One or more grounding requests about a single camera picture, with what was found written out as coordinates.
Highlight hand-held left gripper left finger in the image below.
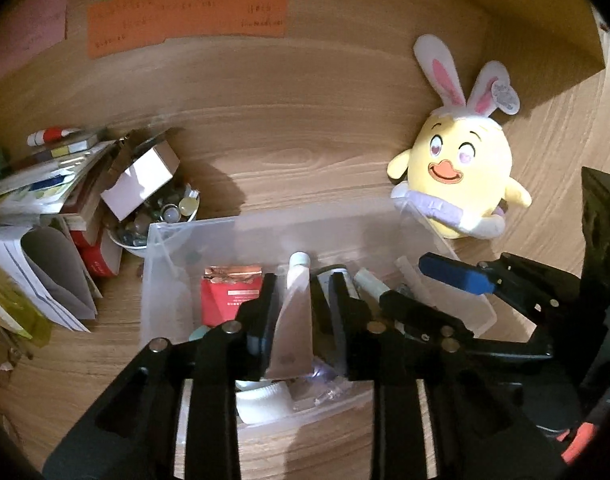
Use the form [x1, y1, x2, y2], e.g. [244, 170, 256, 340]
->
[42, 272, 281, 480]

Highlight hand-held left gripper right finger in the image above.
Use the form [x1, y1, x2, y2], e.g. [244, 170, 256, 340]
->
[310, 272, 571, 480]

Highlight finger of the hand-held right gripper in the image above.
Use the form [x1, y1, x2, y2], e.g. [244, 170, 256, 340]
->
[418, 252, 581, 321]
[379, 290, 476, 345]

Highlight pale pink tube white cap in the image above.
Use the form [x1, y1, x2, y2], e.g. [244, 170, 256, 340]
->
[264, 252, 316, 380]

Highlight red foil packet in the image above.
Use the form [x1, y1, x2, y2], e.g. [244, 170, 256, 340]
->
[201, 266, 264, 328]

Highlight pale green stick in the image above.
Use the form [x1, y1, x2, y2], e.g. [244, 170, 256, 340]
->
[354, 267, 391, 301]

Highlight dark green bottle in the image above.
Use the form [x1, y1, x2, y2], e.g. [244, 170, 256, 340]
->
[315, 264, 358, 306]

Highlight white tape roll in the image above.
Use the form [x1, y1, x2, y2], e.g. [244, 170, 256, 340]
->
[235, 380, 292, 426]

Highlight clear plastic storage box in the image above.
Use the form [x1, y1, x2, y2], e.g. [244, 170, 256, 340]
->
[141, 212, 498, 428]

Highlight yellow chick plush toy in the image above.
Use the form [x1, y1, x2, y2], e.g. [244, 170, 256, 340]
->
[388, 34, 533, 240]

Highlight white bowl of beads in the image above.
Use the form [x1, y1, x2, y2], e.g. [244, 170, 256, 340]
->
[107, 185, 201, 257]

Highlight red box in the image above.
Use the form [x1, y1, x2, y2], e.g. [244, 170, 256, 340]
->
[70, 210, 123, 278]

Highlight small white cardboard box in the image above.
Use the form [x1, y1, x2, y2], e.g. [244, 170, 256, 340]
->
[100, 140, 182, 222]

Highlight white folded papers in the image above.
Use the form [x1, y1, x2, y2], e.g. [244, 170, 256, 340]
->
[0, 225, 103, 333]

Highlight yellow-green spray bottle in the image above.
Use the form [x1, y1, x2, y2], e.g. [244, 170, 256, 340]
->
[0, 255, 53, 348]

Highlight stack of booklets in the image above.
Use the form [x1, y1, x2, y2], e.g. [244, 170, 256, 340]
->
[0, 130, 120, 221]

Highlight eyeglasses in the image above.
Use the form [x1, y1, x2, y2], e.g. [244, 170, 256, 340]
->
[0, 340, 36, 391]

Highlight wooden shelf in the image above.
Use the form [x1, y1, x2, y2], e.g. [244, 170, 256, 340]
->
[415, 0, 608, 111]

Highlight red and white marker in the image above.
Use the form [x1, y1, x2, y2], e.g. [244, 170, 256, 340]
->
[27, 126, 83, 147]

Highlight orange paper note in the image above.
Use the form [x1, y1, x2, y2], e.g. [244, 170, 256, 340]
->
[86, 0, 292, 59]

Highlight pink paper note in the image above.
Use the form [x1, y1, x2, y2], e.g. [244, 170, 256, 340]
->
[0, 0, 70, 83]

